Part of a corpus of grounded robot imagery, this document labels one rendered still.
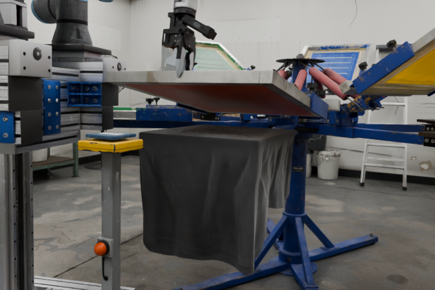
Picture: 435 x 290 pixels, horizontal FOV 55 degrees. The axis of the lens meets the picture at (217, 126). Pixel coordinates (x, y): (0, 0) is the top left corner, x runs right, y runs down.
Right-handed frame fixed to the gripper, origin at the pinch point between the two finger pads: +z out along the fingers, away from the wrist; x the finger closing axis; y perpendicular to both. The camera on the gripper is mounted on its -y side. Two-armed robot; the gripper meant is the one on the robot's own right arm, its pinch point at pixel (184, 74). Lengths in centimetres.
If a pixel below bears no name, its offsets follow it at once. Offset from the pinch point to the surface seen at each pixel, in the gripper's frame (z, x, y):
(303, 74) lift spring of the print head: -26, -118, -7
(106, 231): 48, 14, 12
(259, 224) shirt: 46, -24, -20
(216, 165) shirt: 27.2, -11.0, -8.6
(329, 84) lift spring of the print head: -20, -117, -23
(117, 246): 53, 11, 10
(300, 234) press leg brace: 66, -140, -8
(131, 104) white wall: -49, -468, 377
